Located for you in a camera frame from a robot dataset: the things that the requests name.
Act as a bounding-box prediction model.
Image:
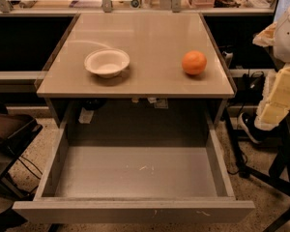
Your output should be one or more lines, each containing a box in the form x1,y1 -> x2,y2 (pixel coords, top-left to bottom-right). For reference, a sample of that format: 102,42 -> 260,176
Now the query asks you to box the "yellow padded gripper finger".
254,64 -> 290,131
252,22 -> 276,47

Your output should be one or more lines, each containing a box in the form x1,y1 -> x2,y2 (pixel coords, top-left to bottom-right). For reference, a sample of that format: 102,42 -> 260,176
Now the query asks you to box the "orange fruit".
182,50 -> 207,75

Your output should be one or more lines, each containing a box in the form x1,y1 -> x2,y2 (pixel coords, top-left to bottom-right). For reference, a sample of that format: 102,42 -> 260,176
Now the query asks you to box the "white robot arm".
252,6 -> 290,131

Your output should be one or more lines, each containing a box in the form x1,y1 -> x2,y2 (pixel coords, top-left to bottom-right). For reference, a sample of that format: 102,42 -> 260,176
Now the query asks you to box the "grey cabinet with glossy top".
34,12 -> 238,128

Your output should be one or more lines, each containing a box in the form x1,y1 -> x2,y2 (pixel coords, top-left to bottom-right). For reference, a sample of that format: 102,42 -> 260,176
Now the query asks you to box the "grey open top drawer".
14,110 -> 254,224

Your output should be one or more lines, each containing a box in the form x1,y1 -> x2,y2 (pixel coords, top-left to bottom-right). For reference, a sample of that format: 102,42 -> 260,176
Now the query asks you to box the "open laptop computer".
273,0 -> 290,22

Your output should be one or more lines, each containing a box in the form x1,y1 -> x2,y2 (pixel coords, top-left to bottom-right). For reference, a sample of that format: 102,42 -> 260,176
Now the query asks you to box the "black and white shoe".
238,112 -> 268,144

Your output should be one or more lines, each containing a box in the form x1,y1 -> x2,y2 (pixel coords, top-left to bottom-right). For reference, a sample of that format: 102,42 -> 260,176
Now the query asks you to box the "white paper bowl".
84,48 -> 130,78

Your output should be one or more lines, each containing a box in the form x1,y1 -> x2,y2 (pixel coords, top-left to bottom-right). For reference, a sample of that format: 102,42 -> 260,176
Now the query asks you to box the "black tray on side table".
0,102 -> 43,157

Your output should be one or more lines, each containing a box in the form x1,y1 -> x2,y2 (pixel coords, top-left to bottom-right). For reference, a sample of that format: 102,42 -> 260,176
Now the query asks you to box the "black floor cable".
17,155 -> 44,181

